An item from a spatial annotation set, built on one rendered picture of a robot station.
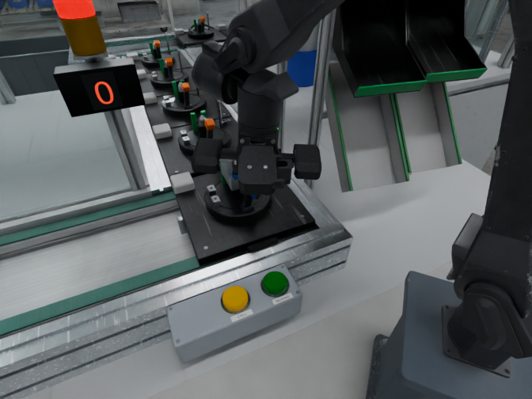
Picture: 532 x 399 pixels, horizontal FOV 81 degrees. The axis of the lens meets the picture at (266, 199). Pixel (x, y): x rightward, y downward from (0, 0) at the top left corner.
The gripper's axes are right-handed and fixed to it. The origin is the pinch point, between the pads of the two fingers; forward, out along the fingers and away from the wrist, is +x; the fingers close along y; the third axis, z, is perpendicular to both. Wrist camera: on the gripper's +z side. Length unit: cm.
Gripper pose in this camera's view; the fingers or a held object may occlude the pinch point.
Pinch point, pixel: (256, 183)
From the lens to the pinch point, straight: 50.3
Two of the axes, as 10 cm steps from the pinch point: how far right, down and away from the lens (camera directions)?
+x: -0.5, 6.9, 7.2
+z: -0.3, 7.2, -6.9
